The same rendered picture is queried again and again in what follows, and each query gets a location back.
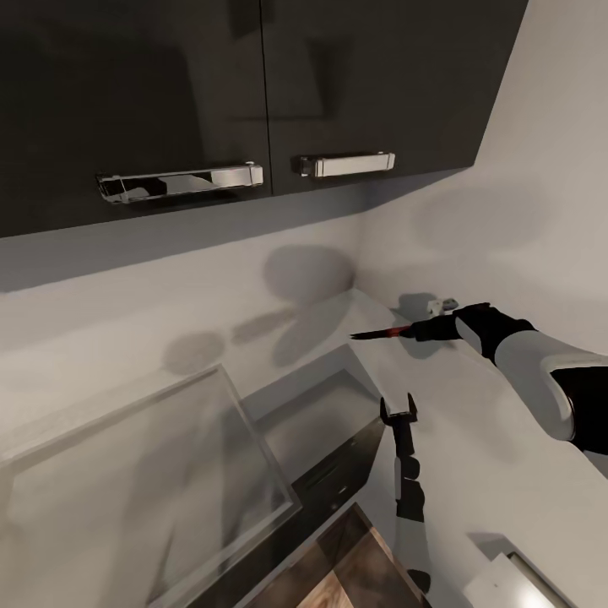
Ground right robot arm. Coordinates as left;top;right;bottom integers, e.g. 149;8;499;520
399;297;608;480

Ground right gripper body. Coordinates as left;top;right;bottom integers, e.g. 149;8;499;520
412;314;451;342

